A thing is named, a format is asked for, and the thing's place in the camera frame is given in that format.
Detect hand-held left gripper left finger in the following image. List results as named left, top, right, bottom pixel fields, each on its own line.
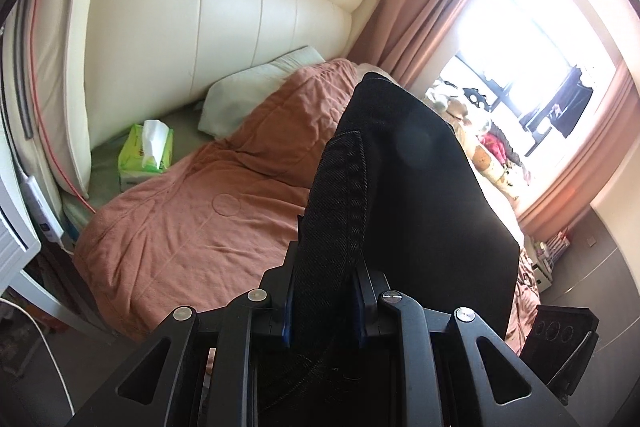
left=67, top=242, right=301, bottom=427

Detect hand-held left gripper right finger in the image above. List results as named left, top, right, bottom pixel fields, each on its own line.
left=352, top=269, right=566, bottom=427

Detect black pants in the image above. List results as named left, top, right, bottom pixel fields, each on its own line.
left=252, top=72, right=521, bottom=427

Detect cream nightstand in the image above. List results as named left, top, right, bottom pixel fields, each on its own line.
left=534, top=231, right=572, bottom=284

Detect brown blanket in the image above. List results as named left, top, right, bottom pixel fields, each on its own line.
left=72, top=58, right=542, bottom=359

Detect cream bear print cushion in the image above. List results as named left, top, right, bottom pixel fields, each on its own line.
left=469, top=141, right=527, bottom=204

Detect green tissue box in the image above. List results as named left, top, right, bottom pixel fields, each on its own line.
left=117, top=119, right=175, bottom=193

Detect red cloth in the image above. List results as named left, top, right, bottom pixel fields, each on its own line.
left=476, top=131, right=512, bottom=164

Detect white pillow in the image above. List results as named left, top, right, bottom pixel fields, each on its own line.
left=197, top=46, right=327, bottom=138

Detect white plush toy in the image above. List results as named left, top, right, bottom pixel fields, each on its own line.
left=424, top=81, right=469, bottom=118

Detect green bed sheet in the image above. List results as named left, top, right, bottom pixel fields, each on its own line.
left=64, top=101, right=212, bottom=219

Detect dark hanging clothes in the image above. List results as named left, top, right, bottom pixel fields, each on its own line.
left=519, top=63, right=594, bottom=138

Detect white power strip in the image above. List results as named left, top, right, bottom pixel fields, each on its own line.
left=22, top=174, right=66, bottom=251

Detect white desk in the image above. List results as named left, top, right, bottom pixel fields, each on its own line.
left=0, top=176, right=113, bottom=343

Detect cream padded headboard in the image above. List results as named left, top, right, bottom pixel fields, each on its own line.
left=65, top=0, right=382, bottom=200

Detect red cable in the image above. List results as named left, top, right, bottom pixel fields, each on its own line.
left=29, top=0, right=97, bottom=214

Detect white cable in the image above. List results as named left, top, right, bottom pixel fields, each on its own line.
left=0, top=296, right=77, bottom=427

